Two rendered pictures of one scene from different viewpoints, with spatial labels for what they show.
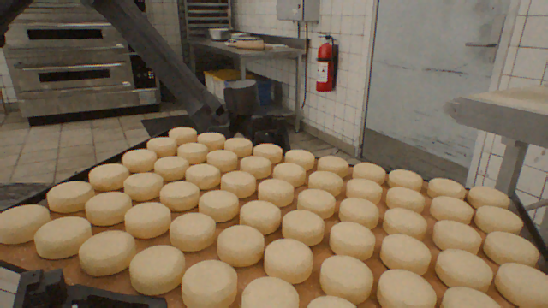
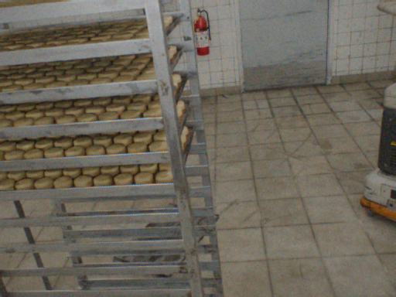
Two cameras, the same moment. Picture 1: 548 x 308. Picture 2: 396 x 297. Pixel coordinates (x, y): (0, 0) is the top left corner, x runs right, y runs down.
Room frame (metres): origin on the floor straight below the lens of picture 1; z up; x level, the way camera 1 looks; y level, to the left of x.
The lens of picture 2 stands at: (0.87, 3.53, 1.57)
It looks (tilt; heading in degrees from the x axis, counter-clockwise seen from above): 26 degrees down; 303
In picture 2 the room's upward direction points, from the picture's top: 7 degrees counter-clockwise
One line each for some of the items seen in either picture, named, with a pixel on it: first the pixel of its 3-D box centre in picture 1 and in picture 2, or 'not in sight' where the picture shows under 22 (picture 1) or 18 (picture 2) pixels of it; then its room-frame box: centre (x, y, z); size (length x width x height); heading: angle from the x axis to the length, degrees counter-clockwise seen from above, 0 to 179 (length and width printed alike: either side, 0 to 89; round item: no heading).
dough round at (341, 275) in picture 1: (345, 278); not in sight; (0.27, -0.07, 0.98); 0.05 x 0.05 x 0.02
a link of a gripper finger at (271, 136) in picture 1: (276, 152); not in sight; (0.62, -0.01, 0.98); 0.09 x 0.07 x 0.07; 26
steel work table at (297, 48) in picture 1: (238, 77); not in sight; (4.30, 0.44, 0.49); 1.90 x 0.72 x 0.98; 27
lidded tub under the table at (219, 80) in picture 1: (234, 85); not in sight; (4.44, 0.50, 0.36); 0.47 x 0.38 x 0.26; 117
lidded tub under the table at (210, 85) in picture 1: (223, 80); not in sight; (4.79, 0.69, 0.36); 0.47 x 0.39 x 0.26; 116
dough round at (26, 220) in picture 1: (22, 223); not in sight; (0.33, 0.27, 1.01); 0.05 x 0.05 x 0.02
